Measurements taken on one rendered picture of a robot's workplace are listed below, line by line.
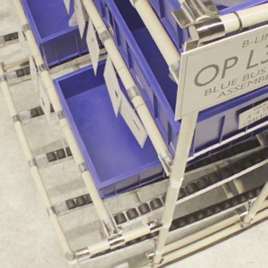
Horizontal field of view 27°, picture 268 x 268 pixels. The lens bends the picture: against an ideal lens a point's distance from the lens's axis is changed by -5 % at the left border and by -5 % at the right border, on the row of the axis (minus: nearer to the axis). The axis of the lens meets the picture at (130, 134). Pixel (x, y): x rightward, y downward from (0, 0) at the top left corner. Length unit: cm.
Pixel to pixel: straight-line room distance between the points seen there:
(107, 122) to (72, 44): 28
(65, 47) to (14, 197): 88
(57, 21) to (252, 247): 124
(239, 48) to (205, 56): 6
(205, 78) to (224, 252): 155
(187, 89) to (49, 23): 111
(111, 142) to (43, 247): 81
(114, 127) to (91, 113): 9
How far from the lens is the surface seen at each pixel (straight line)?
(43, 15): 203
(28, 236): 244
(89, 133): 177
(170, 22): 105
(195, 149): 137
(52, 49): 184
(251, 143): 227
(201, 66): 91
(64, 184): 250
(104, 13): 155
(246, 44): 92
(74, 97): 183
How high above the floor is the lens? 232
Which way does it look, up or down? 64 degrees down
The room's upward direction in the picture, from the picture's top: 1 degrees clockwise
